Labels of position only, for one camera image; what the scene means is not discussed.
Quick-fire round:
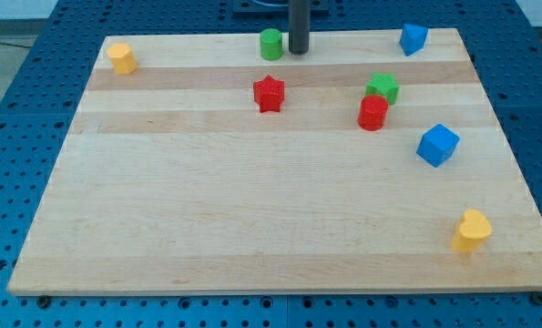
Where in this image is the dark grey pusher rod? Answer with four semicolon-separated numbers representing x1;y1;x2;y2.
288;0;311;55

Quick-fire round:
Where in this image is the red cylinder block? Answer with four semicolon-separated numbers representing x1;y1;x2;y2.
357;95;389;131

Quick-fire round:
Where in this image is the yellow heart block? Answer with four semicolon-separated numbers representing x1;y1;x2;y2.
450;209;493;252

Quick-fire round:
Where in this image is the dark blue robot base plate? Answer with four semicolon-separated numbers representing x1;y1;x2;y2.
227;0;331;15

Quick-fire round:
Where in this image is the green cylinder block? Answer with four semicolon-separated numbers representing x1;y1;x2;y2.
259;28;283;61

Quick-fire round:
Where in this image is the blue triangular block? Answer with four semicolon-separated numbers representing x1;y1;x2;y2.
399;23;429;56

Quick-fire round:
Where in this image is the yellow hexagon block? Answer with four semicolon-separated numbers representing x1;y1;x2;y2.
107;43;138;75

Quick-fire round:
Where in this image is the wooden board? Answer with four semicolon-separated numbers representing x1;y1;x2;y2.
8;28;542;296

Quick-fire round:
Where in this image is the green star block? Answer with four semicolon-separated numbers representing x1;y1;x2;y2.
364;72;400;105

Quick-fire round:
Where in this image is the red star block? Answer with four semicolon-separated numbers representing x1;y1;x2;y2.
253;75;285;113

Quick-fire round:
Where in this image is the blue cube block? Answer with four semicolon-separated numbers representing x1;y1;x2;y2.
416;124;460;168

